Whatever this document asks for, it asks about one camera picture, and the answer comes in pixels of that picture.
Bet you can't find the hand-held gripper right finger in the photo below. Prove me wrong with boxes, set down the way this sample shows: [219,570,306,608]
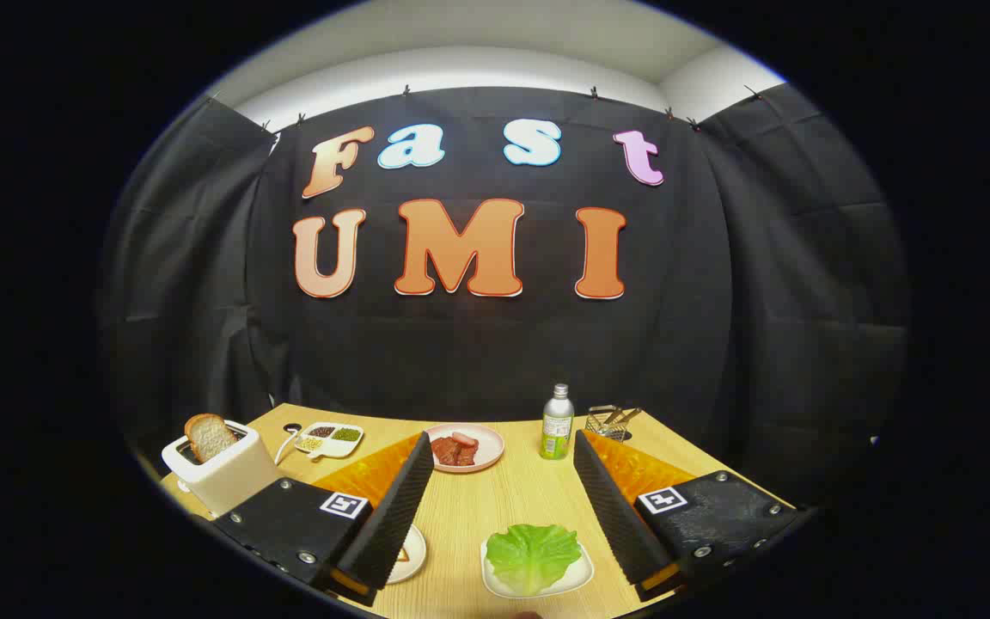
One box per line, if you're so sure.
[574,430,805,603]

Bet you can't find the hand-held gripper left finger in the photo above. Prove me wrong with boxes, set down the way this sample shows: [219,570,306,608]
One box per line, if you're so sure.
[211,432,435,608]

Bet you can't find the green lettuce leaf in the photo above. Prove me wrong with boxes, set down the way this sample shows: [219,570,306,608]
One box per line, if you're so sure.
[485,524,584,597]

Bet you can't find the toasted bread slice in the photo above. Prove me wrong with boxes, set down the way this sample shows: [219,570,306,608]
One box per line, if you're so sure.
[184,414,240,464]

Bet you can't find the round white plate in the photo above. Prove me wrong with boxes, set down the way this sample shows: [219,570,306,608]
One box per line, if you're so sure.
[385,524,427,585]

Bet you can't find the white rectangular plate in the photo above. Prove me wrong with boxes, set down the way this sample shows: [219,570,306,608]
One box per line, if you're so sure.
[480,537,595,600]

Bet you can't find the green and silver bottle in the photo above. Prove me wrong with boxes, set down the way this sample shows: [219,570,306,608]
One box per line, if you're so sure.
[540,383,575,461]

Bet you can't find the white divided dish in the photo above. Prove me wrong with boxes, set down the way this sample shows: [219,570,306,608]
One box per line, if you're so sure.
[294,421,364,460]

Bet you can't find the pink plate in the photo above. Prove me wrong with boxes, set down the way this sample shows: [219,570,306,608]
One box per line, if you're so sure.
[424,423,505,474]

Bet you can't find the white toaster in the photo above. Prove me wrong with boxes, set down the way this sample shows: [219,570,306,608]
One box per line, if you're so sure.
[162,420,283,518]

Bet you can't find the black backdrop cloth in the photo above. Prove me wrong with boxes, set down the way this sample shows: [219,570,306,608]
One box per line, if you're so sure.
[98,83,910,508]

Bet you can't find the metal wire utensil holder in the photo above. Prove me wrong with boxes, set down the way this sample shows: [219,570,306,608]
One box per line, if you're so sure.
[585,405,633,442]

